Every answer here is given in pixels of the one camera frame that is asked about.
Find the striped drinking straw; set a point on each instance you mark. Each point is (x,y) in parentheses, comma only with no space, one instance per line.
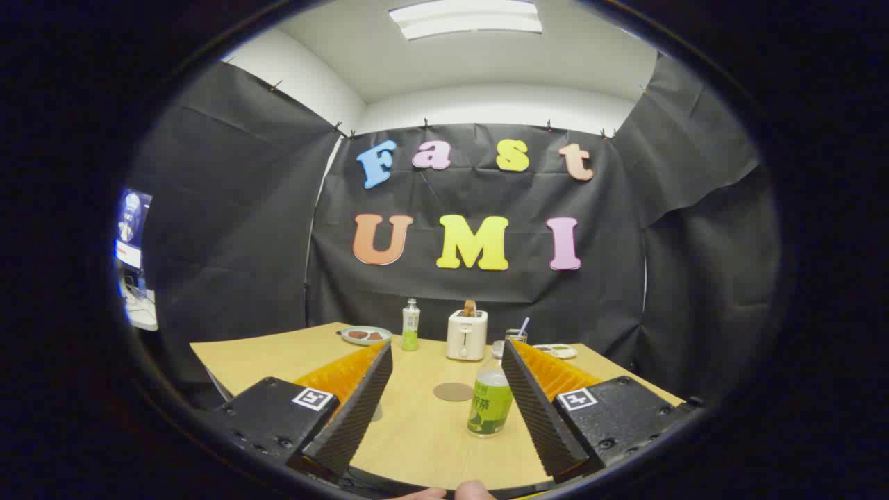
(523,326)

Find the round brown coaster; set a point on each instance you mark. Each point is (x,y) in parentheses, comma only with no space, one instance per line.
(453,392)

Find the white divided snack tray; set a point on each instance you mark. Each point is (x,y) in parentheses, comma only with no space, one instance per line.
(559,351)

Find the white side desk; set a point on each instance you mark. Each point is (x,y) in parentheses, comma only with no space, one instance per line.
(142,312)

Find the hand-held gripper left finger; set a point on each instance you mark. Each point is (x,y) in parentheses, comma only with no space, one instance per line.
(351,423)

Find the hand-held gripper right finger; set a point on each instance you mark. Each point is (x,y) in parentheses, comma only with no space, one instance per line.
(538,417)

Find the green label juice bottle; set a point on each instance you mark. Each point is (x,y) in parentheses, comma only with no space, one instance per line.
(489,410)

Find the pale green plate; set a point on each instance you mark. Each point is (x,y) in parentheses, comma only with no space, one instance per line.
(349,341)

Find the wooden table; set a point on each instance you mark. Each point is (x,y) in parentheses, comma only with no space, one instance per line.
(424,444)

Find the white cup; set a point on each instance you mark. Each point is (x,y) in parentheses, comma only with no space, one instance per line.
(377,414)

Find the capped green label bottle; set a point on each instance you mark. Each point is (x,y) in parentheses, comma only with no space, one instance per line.
(410,326)

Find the white toaster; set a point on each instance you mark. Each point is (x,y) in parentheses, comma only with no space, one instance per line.
(466,337)

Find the black backdrop cloth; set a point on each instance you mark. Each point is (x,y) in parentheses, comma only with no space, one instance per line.
(486,292)

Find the ceiling light panel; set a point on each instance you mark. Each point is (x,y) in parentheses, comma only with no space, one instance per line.
(465,17)

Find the computer monitor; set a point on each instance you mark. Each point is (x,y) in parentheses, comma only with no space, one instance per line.
(132,222)

